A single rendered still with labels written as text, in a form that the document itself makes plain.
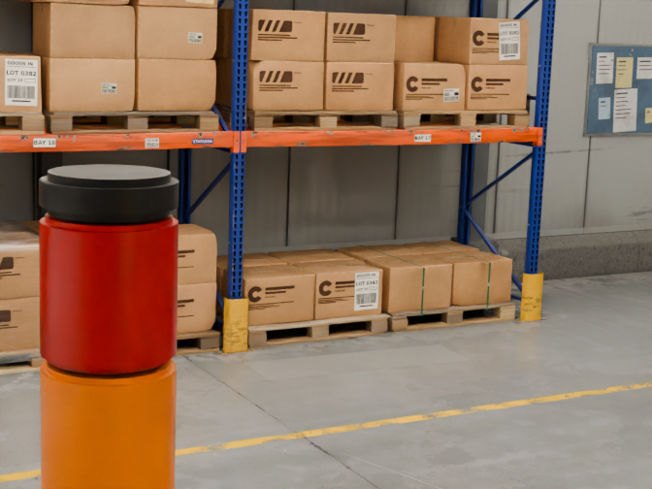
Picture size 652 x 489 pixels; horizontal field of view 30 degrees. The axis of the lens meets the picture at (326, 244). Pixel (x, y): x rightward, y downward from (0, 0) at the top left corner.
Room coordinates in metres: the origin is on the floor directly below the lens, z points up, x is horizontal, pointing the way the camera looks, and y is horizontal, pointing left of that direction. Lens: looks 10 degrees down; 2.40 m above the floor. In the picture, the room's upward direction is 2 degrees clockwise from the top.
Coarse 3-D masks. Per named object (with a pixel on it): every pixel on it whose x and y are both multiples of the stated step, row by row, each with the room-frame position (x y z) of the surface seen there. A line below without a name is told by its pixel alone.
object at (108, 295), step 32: (64, 224) 0.42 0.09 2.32; (96, 224) 0.42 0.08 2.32; (128, 224) 0.42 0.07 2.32; (160, 224) 0.43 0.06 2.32; (64, 256) 0.41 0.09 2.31; (96, 256) 0.41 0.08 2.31; (128, 256) 0.41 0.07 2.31; (160, 256) 0.42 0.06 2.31; (64, 288) 0.41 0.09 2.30; (96, 288) 0.41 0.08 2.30; (128, 288) 0.41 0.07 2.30; (160, 288) 0.42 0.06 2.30; (64, 320) 0.41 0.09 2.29; (96, 320) 0.41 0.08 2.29; (128, 320) 0.41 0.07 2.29; (160, 320) 0.42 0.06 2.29; (64, 352) 0.41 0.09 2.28; (96, 352) 0.41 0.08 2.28; (128, 352) 0.41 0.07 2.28; (160, 352) 0.42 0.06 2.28
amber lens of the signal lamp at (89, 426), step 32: (64, 384) 0.41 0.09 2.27; (96, 384) 0.41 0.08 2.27; (128, 384) 0.41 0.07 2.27; (160, 384) 0.42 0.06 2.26; (64, 416) 0.41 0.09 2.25; (96, 416) 0.41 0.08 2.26; (128, 416) 0.41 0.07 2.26; (160, 416) 0.42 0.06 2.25; (64, 448) 0.41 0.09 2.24; (96, 448) 0.41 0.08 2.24; (128, 448) 0.41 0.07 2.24; (160, 448) 0.42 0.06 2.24; (64, 480) 0.41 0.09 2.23; (96, 480) 0.41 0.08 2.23; (128, 480) 0.41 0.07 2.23; (160, 480) 0.42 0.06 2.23
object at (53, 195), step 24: (72, 168) 0.44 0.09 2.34; (96, 168) 0.44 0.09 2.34; (120, 168) 0.45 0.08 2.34; (144, 168) 0.45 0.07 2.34; (48, 192) 0.42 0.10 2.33; (72, 192) 0.41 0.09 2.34; (96, 192) 0.41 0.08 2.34; (120, 192) 0.41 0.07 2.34; (144, 192) 0.42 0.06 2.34; (168, 192) 0.43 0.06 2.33; (72, 216) 0.42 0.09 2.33; (96, 216) 0.41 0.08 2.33; (120, 216) 0.42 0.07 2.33; (144, 216) 0.42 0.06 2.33
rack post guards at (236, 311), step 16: (528, 288) 9.84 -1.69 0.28; (224, 304) 8.58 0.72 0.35; (240, 304) 8.57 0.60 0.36; (528, 304) 9.84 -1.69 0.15; (224, 320) 8.58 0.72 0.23; (240, 320) 8.57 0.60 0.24; (528, 320) 9.84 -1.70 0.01; (224, 336) 8.57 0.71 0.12; (240, 336) 8.57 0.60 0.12; (224, 352) 8.53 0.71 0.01
